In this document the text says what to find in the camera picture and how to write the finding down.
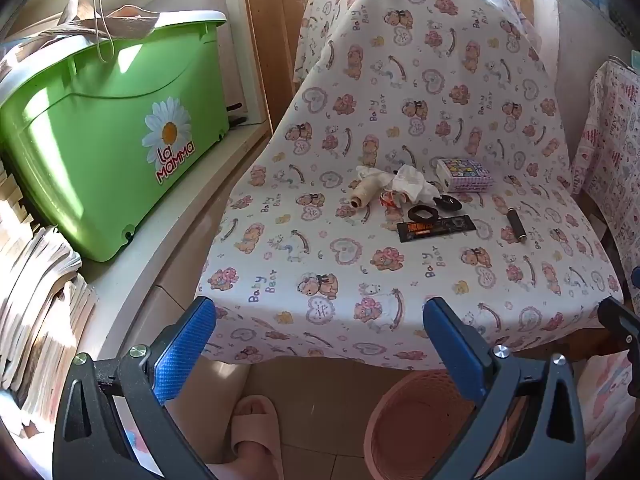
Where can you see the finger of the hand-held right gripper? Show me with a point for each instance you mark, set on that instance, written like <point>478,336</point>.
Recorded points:
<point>622,322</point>

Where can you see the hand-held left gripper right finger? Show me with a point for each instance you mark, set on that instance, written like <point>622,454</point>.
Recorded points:
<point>452,347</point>

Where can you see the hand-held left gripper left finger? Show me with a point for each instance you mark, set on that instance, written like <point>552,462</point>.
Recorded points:
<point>182,347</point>

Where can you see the pink plastic basket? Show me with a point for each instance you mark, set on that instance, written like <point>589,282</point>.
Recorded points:
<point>415,420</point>

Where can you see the black cylinder tube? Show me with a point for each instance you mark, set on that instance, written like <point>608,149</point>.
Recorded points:
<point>516,225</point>

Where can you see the small pink printed box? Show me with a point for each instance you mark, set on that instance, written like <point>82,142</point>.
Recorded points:
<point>462,175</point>

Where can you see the cream thread spool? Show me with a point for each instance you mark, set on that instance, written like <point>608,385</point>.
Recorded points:
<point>361,195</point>

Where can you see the white pink fleece robe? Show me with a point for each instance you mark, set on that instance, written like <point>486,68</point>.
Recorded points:
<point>610,400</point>

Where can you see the pink left slipper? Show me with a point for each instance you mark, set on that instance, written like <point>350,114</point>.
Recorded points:
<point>255,420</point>

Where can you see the white low cabinet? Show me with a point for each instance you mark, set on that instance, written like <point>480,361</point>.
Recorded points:
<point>165,240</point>

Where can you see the black flat packet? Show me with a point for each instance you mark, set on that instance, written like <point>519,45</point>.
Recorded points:
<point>435,227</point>

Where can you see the stack of newspapers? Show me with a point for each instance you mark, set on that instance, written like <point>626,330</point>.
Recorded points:
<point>40,285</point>

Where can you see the small orange wrapper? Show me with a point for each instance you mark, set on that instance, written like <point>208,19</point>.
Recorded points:
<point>389,197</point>

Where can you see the crumpled white tissue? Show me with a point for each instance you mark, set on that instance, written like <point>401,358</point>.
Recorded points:
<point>410,182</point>

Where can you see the pink printed cloth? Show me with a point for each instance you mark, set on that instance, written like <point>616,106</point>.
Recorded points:
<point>610,150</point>

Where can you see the green plastic storage box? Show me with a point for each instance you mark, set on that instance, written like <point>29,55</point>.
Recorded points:
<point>100,160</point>

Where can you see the bear printed cloth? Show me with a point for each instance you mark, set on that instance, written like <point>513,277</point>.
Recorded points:
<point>400,85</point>

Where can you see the beige cloth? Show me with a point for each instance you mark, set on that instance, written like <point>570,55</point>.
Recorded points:
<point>125,17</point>

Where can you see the white window frame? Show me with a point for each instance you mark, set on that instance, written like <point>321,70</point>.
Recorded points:
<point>240,35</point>

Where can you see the wooden door frame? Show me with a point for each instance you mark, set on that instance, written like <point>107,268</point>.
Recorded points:
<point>280,20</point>

